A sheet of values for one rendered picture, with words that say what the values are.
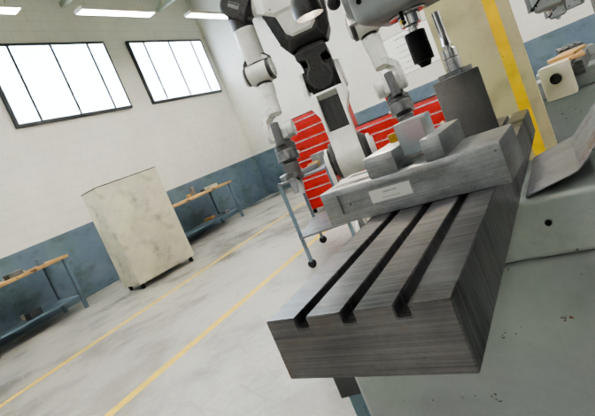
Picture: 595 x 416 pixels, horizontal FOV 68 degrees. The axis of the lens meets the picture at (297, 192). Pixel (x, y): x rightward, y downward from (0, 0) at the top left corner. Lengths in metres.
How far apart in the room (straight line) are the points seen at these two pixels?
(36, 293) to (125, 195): 2.43
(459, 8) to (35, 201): 7.46
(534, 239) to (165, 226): 6.47
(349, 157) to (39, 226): 7.43
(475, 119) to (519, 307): 0.51
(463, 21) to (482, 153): 2.09
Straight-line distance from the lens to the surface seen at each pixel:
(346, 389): 1.76
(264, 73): 1.82
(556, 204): 0.94
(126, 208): 6.90
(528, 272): 1.00
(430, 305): 0.45
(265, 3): 1.81
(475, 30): 2.80
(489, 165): 0.76
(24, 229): 8.56
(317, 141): 6.43
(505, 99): 2.81
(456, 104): 1.28
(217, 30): 12.88
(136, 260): 6.86
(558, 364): 1.11
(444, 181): 0.79
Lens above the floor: 1.14
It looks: 6 degrees down
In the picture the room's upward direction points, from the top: 23 degrees counter-clockwise
